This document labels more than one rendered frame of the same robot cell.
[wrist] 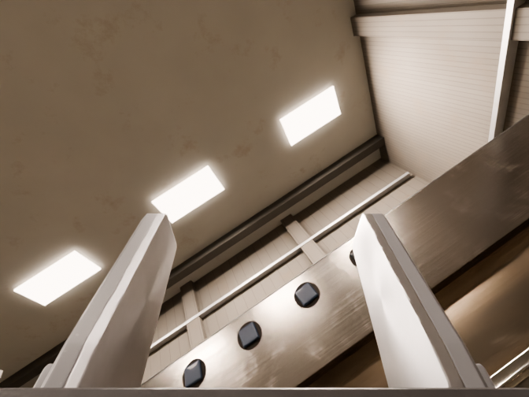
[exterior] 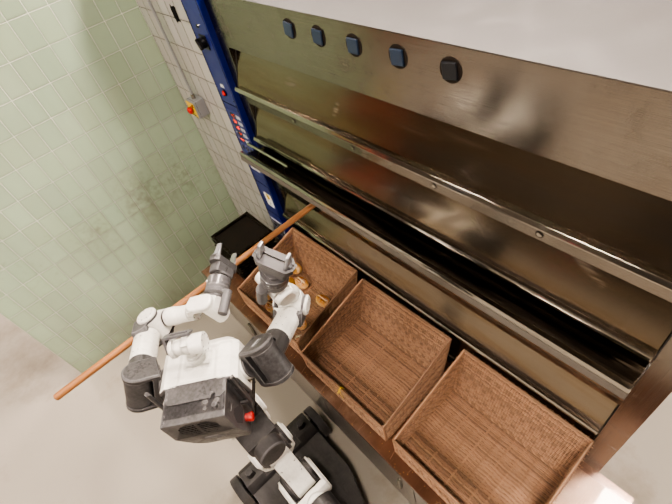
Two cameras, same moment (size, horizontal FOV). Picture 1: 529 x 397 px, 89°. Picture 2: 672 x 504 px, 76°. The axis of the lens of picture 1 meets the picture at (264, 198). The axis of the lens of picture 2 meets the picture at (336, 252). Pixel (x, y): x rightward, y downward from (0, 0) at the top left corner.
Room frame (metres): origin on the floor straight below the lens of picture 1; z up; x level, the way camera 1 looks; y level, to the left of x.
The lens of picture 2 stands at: (-0.15, -0.80, 2.55)
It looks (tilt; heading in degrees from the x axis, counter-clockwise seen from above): 47 degrees down; 64
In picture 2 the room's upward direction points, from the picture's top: 16 degrees counter-clockwise
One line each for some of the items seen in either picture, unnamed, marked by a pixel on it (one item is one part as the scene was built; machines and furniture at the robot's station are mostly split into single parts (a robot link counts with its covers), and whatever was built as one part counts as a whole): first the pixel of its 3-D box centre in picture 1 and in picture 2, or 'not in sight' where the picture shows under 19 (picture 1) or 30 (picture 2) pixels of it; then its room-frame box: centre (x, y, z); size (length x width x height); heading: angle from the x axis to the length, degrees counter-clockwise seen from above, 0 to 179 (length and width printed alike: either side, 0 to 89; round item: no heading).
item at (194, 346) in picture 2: not in sight; (191, 347); (-0.26, 0.14, 1.47); 0.10 x 0.07 x 0.09; 150
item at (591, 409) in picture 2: not in sight; (403, 278); (0.61, 0.14, 1.02); 1.79 x 0.11 x 0.19; 95
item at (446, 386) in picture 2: not in sight; (484, 446); (0.39, -0.51, 0.72); 0.56 x 0.49 x 0.28; 95
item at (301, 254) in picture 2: not in sight; (297, 288); (0.30, 0.70, 0.72); 0.56 x 0.49 x 0.28; 96
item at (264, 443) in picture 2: not in sight; (250, 424); (-0.27, 0.06, 1.00); 0.28 x 0.13 x 0.18; 94
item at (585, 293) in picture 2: not in sight; (393, 189); (0.61, 0.14, 1.54); 1.79 x 0.11 x 0.19; 95
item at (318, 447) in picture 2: not in sight; (305, 485); (-0.27, 0.04, 0.19); 0.64 x 0.52 x 0.33; 94
